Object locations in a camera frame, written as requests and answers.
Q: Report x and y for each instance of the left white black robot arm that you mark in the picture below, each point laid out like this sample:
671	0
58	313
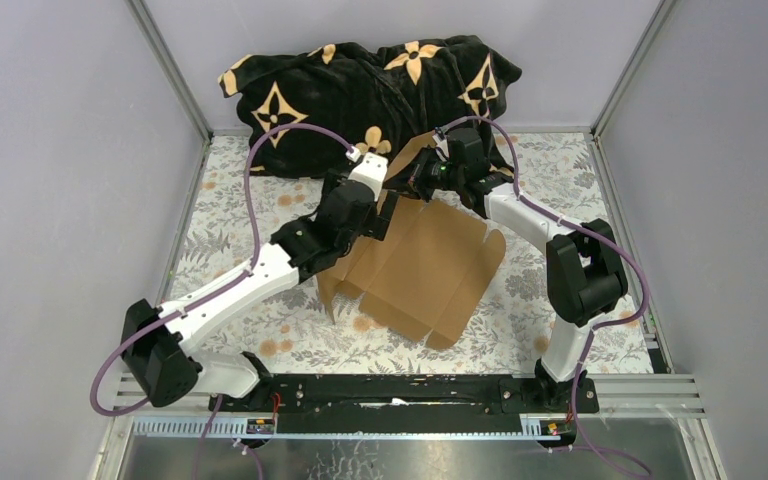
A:
162	345

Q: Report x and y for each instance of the black blanket with tan flowers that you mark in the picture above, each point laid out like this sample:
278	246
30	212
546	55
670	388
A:
378	101

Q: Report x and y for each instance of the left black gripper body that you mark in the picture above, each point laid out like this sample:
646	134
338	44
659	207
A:
373	226

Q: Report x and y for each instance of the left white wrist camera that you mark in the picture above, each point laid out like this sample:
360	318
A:
370	170

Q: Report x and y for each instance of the floral patterned table mat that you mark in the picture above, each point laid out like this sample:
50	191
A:
292	333

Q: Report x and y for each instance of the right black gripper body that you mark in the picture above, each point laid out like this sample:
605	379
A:
430	175

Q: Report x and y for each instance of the brown cardboard box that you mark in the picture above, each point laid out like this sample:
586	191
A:
425	279

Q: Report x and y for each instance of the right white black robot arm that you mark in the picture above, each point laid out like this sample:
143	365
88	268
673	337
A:
585	278

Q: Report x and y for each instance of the aluminium frame rail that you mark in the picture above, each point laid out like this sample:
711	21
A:
620	397

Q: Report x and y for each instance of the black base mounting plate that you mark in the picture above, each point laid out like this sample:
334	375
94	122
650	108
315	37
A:
409	404

